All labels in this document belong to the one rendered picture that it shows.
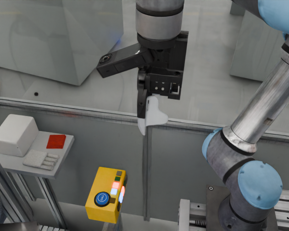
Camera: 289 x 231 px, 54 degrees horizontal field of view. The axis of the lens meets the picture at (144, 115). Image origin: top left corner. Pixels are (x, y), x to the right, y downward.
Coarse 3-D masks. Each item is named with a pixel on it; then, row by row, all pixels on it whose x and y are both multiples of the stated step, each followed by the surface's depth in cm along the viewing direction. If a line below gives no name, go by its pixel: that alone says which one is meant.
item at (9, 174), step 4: (8, 172) 165; (8, 176) 164; (12, 176) 173; (12, 180) 170; (16, 184) 176; (16, 188) 174; (20, 192) 181; (20, 196) 180; (24, 200) 187; (28, 204) 197; (28, 208) 192; (32, 212) 201; (32, 216) 199
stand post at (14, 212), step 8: (0, 168) 110; (0, 176) 111; (0, 184) 112; (8, 184) 117; (0, 192) 117; (8, 192) 118; (16, 192) 124; (8, 200) 121; (16, 200) 126; (8, 208) 127; (16, 208) 126; (24, 208) 132; (8, 216) 134; (16, 216) 132; (24, 216) 133
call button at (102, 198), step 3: (102, 192) 93; (99, 195) 92; (102, 195) 92; (105, 195) 92; (96, 198) 91; (99, 198) 91; (102, 198) 91; (105, 198) 91; (108, 198) 92; (99, 201) 90; (102, 201) 90; (105, 201) 90; (102, 204) 90
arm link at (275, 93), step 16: (288, 48) 68; (288, 64) 69; (272, 80) 73; (288, 80) 70; (256, 96) 76; (272, 96) 73; (288, 96) 72; (256, 112) 76; (272, 112) 75; (224, 128) 85; (240, 128) 80; (256, 128) 78; (208, 144) 87; (224, 144) 82; (240, 144) 80; (256, 144) 84; (208, 160) 88; (224, 160) 82; (240, 160) 80
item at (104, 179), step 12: (108, 168) 101; (96, 180) 97; (108, 180) 97; (120, 180) 97; (96, 192) 94; (108, 192) 94; (120, 192) 95; (96, 204) 90; (108, 204) 91; (96, 216) 94; (108, 216) 92
